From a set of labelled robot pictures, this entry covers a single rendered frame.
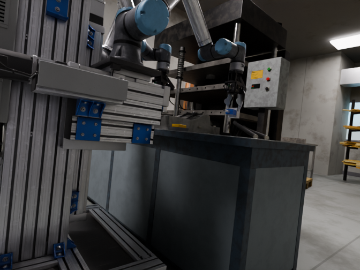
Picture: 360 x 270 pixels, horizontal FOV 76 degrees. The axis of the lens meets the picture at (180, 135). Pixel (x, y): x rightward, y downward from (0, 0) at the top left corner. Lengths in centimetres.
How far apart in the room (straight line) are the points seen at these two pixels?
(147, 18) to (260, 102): 138
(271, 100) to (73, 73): 158
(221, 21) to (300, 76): 635
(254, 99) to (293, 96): 637
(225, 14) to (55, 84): 186
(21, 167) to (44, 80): 43
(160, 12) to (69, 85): 42
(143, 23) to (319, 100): 746
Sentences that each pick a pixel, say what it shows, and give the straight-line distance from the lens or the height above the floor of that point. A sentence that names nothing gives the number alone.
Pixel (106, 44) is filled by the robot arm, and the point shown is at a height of 129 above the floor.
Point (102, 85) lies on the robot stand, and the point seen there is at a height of 92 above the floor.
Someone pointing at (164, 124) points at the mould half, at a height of 83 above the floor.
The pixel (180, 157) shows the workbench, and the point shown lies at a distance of 130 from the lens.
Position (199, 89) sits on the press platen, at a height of 126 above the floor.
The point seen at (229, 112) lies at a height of 93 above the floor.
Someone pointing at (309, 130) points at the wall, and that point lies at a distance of 807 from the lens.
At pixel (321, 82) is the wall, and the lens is 821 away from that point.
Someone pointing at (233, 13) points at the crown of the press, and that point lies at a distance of 231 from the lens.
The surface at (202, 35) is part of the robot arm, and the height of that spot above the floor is 131.
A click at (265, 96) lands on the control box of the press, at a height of 116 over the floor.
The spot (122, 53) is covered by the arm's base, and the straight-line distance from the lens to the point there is 99.
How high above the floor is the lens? 79
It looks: 1 degrees down
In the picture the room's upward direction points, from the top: 6 degrees clockwise
